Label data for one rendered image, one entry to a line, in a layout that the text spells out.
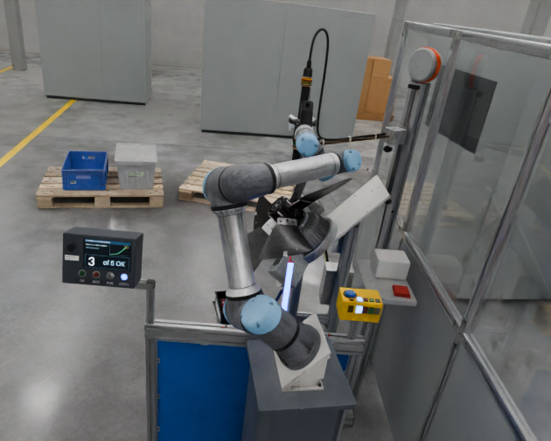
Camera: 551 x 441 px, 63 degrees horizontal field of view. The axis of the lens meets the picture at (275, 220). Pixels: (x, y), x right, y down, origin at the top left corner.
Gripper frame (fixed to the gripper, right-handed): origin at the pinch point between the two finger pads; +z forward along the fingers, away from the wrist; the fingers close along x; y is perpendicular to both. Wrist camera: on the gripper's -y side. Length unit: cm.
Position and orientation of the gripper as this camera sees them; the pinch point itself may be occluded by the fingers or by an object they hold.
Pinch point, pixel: (301, 115)
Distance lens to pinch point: 190.8
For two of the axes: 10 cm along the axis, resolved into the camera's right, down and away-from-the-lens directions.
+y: -1.1, 8.9, 4.4
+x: 9.9, 0.9, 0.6
